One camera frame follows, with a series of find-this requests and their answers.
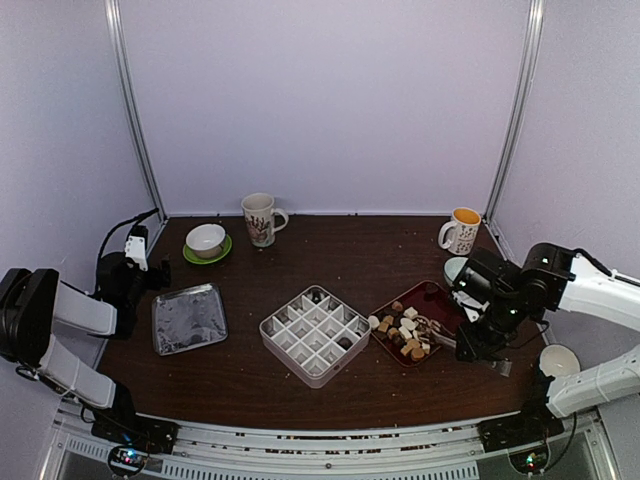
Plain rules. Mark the light blue bowl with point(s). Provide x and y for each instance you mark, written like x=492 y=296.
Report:
x=452 y=268

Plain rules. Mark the white bowl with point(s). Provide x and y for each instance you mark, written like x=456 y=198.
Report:
x=205 y=237

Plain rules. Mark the bunny print tin lid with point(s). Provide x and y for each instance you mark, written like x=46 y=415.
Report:
x=188 y=319

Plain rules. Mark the tall coral print mug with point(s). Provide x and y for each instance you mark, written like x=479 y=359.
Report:
x=263 y=219

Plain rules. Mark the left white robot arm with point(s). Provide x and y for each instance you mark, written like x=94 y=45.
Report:
x=39 y=311

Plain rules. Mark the metal tongs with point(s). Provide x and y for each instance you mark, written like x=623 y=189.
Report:
x=445 y=340

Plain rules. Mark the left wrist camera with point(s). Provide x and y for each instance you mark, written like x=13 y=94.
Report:
x=136 y=246

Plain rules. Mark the yellow interior mug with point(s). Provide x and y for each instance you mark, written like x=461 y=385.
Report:
x=457 y=236

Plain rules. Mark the front metal rail base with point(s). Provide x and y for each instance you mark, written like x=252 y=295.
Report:
x=441 y=451

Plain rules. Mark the white divided tin box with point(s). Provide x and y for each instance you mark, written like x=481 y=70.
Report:
x=303 y=335

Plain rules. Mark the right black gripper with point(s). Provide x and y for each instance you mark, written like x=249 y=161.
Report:
x=477 y=349

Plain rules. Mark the red chocolate tray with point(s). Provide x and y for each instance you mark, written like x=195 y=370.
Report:
x=407 y=326

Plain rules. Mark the white bowl off table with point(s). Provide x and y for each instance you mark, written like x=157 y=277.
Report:
x=557 y=360

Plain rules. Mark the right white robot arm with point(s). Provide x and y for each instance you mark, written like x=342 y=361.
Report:
x=568 y=285

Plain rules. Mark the right aluminium frame post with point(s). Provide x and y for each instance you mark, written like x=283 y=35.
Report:
x=529 y=59

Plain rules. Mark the green saucer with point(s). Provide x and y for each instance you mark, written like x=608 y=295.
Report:
x=210 y=256

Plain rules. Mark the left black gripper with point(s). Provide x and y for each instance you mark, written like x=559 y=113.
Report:
x=156 y=281

